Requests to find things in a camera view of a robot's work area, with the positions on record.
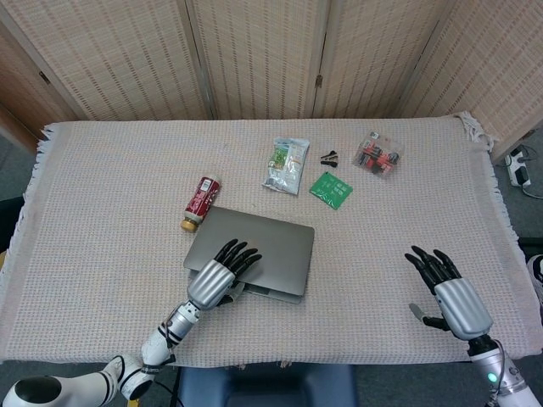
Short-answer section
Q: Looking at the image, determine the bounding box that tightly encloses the white power strip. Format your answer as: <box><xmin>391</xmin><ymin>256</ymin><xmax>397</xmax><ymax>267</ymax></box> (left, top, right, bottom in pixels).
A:
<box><xmin>504</xmin><ymin>148</ymin><xmax>534</xmax><ymax>187</ymax></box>

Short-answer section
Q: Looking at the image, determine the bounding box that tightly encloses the white green snack packet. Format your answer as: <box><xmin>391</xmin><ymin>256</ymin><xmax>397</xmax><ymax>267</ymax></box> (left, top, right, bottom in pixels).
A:
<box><xmin>261</xmin><ymin>137</ymin><xmax>311</xmax><ymax>197</ymax></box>

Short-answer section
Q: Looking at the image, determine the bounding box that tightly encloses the black chair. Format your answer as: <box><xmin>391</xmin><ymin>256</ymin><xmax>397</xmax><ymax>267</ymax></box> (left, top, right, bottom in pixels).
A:
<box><xmin>0</xmin><ymin>197</ymin><xmax>23</xmax><ymax>252</ymax></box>

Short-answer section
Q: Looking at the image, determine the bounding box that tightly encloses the green square sachet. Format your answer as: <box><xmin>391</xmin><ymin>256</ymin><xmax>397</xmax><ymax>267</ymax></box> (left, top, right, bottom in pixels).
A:
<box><xmin>308</xmin><ymin>170</ymin><xmax>355</xmax><ymax>211</ymax></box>

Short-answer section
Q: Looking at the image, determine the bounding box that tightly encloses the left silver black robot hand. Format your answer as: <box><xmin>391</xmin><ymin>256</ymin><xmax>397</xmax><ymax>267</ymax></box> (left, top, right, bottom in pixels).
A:
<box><xmin>186</xmin><ymin>238</ymin><xmax>263</xmax><ymax>313</ymax></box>

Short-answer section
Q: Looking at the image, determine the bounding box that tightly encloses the pink woven tablecloth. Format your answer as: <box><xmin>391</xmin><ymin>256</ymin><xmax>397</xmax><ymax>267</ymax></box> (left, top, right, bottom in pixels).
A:
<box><xmin>0</xmin><ymin>110</ymin><xmax>543</xmax><ymax>368</ymax></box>

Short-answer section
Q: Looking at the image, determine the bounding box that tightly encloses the white black sneaker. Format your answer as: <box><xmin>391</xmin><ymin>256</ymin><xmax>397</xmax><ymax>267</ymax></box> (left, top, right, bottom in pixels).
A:
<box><xmin>526</xmin><ymin>254</ymin><xmax>543</xmax><ymax>298</ymax></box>

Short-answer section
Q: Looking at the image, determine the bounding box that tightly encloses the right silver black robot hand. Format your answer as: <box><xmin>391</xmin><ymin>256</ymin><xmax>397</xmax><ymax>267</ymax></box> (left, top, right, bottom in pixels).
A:
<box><xmin>404</xmin><ymin>244</ymin><xmax>495</xmax><ymax>342</ymax></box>

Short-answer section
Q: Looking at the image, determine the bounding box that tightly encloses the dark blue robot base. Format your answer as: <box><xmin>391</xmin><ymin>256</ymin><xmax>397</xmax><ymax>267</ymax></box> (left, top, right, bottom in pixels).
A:
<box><xmin>176</xmin><ymin>364</ymin><xmax>360</xmax><ymax>407</ymax></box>

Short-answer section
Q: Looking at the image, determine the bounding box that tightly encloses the silver laptop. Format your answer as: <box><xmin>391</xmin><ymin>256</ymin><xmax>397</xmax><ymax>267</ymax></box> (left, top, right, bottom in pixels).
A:
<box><xmin>182</xmin><ymin>206</ymin><xmax>316</xmax><ymax>305</ymax></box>

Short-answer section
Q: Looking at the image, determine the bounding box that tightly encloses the red coffee bottle tan cap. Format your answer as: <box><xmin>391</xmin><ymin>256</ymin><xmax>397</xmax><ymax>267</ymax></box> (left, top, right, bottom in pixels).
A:
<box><xmin>179</xmin><ymin>176</ymin><xmax>221</xmax><ymax>233</ymax></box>

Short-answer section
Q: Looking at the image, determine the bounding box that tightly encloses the clear bag of batteries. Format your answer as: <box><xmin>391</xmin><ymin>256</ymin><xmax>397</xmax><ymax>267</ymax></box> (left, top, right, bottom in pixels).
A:
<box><xmin>351</xmin><ymin>131</ymin><xmax>405</xmax><ymax>180</ymax></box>

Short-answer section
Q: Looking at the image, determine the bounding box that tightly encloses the woven folding screen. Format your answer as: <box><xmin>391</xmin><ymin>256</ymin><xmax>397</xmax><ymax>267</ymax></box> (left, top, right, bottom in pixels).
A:
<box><xmin>0</xmin><ymin>0</ymin><xmax>543</xmax><ymax>162</ymax></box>

